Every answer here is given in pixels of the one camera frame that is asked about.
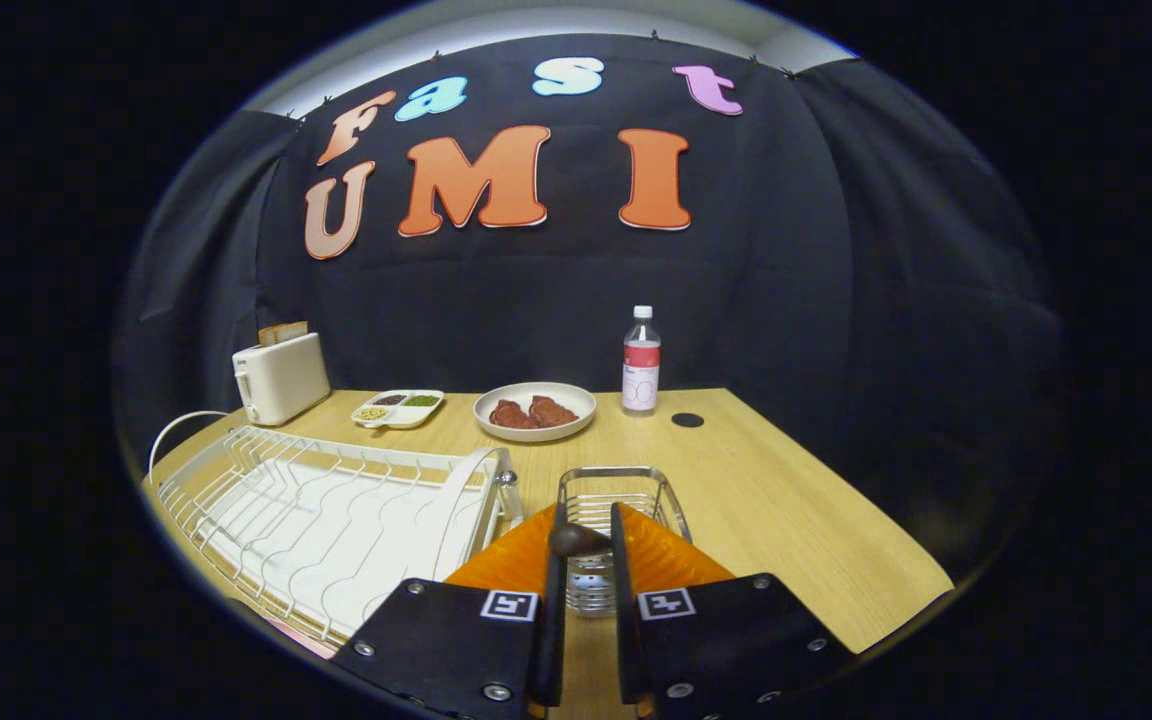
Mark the white plate with meat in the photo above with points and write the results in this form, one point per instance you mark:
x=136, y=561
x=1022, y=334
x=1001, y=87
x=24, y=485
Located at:
x=578, y=400

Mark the black backdrop cloth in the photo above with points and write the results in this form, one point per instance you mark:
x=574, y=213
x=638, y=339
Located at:
x=786, y=300

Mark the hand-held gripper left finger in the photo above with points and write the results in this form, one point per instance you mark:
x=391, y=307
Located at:
x=554, y=620

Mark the clear bottle with red label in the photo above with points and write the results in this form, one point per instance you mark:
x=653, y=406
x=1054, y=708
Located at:
x=641, y=385

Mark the pink plate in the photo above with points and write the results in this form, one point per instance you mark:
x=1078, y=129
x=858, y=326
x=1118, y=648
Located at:
x=311, y=640

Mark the black round table grommet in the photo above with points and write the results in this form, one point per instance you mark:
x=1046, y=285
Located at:
x=688, y=420

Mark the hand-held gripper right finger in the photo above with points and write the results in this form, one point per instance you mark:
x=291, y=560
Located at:
x=626, y=620

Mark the red meat slice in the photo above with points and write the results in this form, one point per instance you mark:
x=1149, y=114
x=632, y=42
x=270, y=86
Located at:
x=511, y=414
x=553, y=411

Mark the brown bread slice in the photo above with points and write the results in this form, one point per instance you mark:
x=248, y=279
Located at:
x=283, y=333

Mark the row of small black clips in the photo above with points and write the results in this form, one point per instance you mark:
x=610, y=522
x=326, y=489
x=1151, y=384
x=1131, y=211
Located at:
x=653, y=35

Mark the white toaster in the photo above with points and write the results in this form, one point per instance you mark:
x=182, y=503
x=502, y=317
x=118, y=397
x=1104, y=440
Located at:
x=286, y=380

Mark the white divided dish with beans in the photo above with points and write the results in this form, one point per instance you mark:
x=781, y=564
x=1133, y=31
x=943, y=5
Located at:
x=406, y=413

